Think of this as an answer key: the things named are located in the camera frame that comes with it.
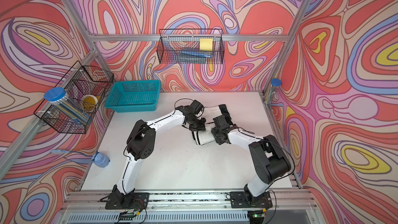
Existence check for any yellow tape roll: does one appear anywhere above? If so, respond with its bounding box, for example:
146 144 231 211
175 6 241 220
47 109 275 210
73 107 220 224
81 94 98 113

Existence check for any blue pen in wire basket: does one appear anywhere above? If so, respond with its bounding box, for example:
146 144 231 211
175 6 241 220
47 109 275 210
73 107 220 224
180 50 213 59

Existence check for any blue cable connector on wall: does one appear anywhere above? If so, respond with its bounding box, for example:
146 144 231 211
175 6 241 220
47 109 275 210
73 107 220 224
51 149 69 155

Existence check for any green circuit board right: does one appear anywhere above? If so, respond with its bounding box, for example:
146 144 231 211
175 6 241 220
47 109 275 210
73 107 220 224
248 211 266 218

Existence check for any yellow sticky note pad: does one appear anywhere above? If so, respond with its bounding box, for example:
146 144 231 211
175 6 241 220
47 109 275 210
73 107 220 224
200 38 213 51

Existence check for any black white checkered pillowcase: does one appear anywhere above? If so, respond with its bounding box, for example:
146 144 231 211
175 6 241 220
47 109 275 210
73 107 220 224
191 104 233 145

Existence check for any clear jar with blue lid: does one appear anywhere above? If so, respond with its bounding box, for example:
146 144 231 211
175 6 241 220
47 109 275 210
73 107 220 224
44 87 90 126

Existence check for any green circuit board left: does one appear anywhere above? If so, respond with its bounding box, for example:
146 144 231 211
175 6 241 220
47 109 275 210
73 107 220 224
117 212 140 222

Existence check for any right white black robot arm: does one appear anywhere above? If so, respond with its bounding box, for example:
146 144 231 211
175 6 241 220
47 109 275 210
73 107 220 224
211 120 292 201

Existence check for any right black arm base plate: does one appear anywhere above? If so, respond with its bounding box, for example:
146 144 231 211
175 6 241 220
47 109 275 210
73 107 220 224
228 191 273 210

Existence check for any small blue capped tube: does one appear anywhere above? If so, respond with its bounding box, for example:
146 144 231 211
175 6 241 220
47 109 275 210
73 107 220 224
265 78 282 104

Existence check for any aluminium front rail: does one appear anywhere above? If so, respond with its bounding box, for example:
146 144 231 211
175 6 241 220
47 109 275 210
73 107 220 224
53 189 325 224

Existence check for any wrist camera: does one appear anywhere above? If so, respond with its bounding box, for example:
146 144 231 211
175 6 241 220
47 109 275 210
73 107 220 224
213 115 230 129
189 100 204 115

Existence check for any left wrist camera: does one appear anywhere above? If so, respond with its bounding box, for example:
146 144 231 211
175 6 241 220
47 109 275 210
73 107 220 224
189 100 204 115

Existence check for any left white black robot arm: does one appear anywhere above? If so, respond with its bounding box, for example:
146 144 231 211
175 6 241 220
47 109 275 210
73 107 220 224
109 101 206 202

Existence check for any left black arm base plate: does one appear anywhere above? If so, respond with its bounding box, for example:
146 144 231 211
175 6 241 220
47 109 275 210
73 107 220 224
105 191 150 210

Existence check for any green circuit board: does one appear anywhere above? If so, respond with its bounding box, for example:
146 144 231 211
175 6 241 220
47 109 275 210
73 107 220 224
248 211 266 218
117 212 140 222

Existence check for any black wire basket on back wall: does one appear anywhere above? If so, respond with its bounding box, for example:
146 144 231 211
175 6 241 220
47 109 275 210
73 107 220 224
157 28 224 64

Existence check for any black wire basket on left rail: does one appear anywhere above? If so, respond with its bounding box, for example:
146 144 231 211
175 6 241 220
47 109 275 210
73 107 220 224
34 61 114 134

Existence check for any teal plastic basket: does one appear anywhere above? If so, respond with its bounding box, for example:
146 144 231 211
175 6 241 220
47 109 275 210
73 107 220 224
105 80 161 113

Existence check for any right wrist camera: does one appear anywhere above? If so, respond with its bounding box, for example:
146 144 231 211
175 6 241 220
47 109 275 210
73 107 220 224
213 115 230 129

